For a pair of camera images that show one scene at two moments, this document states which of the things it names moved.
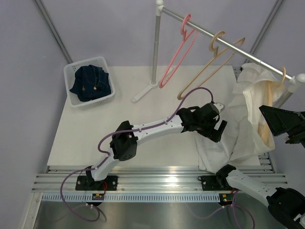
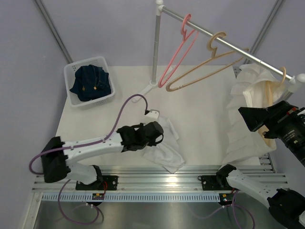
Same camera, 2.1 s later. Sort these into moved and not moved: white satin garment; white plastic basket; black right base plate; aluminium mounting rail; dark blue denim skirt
Moved: white satin garment
Not moved: aluminium mounting rail; dark blue denim skirt; white plastic basket; black right base plate
